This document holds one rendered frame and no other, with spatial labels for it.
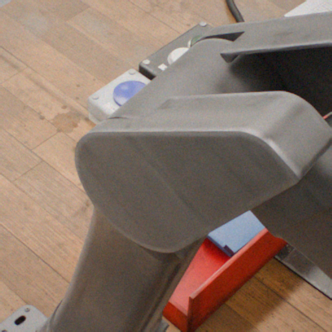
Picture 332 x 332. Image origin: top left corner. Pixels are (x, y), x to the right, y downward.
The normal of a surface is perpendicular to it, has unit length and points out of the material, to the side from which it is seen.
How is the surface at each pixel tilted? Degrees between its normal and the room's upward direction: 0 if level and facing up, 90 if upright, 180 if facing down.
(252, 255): 90
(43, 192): 0
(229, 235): 0
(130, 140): 90
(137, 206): 90
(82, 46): 0
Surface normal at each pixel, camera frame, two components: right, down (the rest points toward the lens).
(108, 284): -0.57, 0.61
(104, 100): 0.04, -0.66
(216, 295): 0.73, 0.53
